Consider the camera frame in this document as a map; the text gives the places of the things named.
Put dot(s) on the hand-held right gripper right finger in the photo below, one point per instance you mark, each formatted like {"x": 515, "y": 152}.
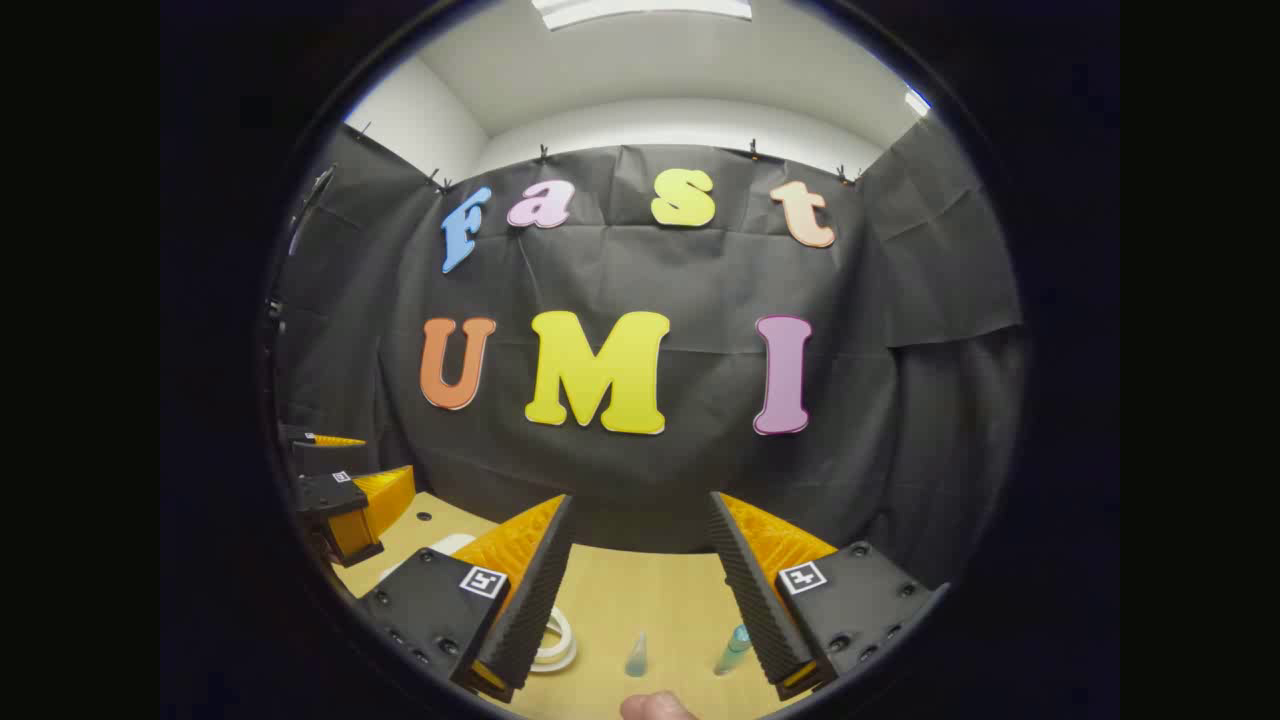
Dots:
{"x": 750, "y": 600}

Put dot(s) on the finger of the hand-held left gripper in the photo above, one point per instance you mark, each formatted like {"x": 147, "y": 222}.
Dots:
{"x": 325, "y": 495}
{"x": 315, "y": 455}

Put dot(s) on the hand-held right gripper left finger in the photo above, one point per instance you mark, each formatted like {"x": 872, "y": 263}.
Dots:
{"x": 535, "y": 600}

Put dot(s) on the pale clear small bottle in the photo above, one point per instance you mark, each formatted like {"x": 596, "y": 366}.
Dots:
{"x": 636, "y": 660}

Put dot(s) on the ceiling light panel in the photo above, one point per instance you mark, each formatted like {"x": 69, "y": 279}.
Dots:
{"x": 917, "y": 102}

